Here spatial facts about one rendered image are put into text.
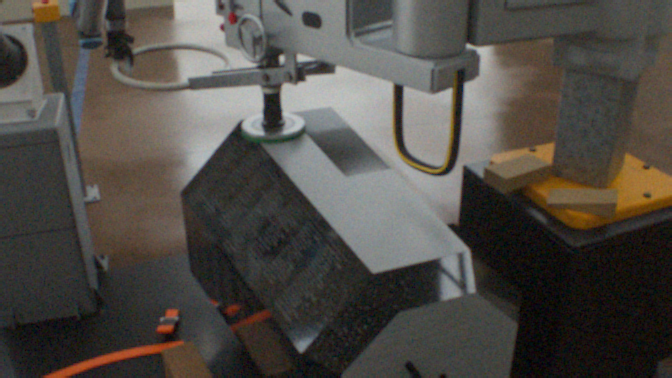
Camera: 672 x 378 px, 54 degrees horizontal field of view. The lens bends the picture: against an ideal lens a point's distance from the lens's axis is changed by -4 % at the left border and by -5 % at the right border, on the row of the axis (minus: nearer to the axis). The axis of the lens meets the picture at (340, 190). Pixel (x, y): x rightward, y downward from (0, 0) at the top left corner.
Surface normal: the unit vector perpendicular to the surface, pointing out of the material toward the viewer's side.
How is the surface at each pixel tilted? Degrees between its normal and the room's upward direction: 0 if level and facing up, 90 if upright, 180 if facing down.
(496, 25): 90
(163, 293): 0
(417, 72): 90
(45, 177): 90
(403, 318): 90
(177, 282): 0
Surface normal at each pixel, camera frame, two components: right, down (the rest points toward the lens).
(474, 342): 0.37, 0.43
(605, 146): -0.59, 0.37
